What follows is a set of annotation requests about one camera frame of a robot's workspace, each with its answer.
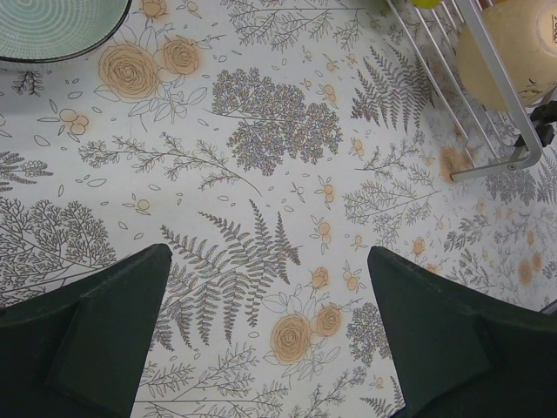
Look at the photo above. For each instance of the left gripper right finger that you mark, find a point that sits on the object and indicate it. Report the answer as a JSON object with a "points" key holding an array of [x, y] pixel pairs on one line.
{"points": [[458, 352]]}

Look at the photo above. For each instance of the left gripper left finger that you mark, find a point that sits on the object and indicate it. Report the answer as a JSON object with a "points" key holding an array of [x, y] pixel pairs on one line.
{"points": [[79, 351]]}

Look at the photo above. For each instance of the pale green ribbed bowl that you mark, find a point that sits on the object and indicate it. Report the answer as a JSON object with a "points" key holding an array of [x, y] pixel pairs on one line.
{"points": [[44, 32]]}

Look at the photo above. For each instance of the beige bowl with drawing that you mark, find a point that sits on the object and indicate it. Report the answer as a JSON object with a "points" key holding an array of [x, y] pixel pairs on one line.
{"points": [[524, 34]]}

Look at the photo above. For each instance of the metal dish rack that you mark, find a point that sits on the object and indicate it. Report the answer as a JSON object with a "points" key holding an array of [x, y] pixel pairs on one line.
{"points": [[500, 87]]}

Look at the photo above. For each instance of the floral table mat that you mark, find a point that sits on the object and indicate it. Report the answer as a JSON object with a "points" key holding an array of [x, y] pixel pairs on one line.
{"points": [[270, 145]]}

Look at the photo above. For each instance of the lime green bowl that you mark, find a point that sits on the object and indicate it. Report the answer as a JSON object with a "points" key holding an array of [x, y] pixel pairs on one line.
{"points": [[426, 4]]}

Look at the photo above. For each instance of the aluminium frame rail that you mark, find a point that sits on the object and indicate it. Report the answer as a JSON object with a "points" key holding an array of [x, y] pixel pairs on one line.
{"points": [[550, 308]]}

